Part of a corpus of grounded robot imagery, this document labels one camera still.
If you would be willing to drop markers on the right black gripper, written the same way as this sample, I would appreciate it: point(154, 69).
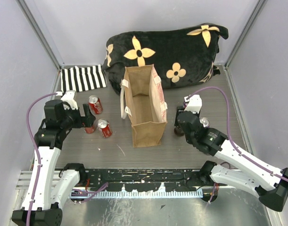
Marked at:
point(179, 108)

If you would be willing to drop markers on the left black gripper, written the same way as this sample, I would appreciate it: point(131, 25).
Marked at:
point(87, 120)

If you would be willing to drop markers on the glass cola bottle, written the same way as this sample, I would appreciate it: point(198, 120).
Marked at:
point(178, 131)

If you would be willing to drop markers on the brown jute canvas bag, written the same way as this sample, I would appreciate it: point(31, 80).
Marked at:
point(142, 101)

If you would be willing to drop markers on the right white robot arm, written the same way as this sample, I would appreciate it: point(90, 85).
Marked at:
point(266, 182)

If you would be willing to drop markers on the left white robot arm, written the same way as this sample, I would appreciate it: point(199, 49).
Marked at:
point(43, 203)

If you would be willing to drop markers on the red cola can back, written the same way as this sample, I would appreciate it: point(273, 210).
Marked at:
point(95, 104)

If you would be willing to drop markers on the red cola can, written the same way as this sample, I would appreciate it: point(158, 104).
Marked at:
point(104, 127)
point(95, 104)
point(90, 129)

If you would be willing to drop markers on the red cola can left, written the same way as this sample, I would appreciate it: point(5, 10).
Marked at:
point(90, 129)

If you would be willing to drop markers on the red cola can right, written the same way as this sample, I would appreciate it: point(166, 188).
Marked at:
point(104, 127)

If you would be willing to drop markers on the purple grape can middle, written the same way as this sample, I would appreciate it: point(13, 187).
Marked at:
point(205, 122)

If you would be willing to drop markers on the black white striped cloth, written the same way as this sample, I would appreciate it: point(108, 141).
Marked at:
point(80, 79)

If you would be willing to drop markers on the black flower-pattern pillow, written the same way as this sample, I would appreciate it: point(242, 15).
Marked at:
point(183, 57)

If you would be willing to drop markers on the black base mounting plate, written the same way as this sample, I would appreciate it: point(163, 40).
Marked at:
point(143, 180)

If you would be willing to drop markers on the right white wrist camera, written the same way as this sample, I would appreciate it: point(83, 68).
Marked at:
point(194, 105)

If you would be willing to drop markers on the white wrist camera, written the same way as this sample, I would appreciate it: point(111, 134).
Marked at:
point(194, 105)
point(69, 99)

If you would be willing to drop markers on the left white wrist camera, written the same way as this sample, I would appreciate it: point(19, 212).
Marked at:
point(69, 99)

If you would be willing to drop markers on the aluminium rail frame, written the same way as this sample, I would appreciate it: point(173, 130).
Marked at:
point(235, 179)

